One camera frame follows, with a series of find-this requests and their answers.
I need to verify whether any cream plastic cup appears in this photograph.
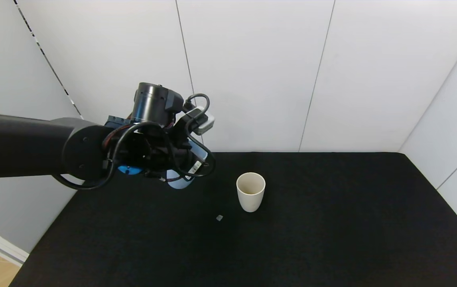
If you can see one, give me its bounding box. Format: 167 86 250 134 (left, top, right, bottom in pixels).
236 172 266 212

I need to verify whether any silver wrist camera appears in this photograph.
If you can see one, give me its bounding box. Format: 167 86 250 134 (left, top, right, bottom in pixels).
185 107 215 136

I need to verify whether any blue plastic cup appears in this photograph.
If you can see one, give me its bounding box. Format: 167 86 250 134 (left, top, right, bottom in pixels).
167 143 209 189

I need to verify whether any black labelled cable bundle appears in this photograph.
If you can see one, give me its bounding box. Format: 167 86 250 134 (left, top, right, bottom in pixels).
51 122 173 190

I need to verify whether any white baseboard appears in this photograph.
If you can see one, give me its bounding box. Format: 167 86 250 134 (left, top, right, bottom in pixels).
0 225 30 267

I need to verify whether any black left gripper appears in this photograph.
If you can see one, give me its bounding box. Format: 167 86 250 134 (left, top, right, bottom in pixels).
179 158 210 182

